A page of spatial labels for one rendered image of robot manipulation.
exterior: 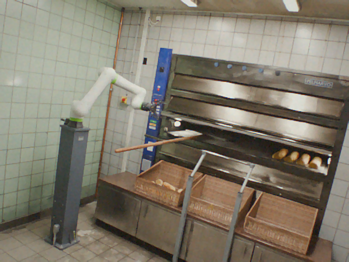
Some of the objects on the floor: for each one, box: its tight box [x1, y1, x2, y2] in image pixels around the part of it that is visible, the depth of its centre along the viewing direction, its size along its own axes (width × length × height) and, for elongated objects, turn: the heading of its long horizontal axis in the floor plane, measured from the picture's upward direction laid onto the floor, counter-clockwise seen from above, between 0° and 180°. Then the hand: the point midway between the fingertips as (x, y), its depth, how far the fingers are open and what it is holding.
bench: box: [95, 171, 332, 262], centre depth 312 cm, size 56×242×58 cm, turn 11°
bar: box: [144, 134, 255, 262], centre depth 297 cm, size 31×127×118 cm, turn 11°
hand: (165, 111), depth 294 cm, fingers open, 13 cm apart
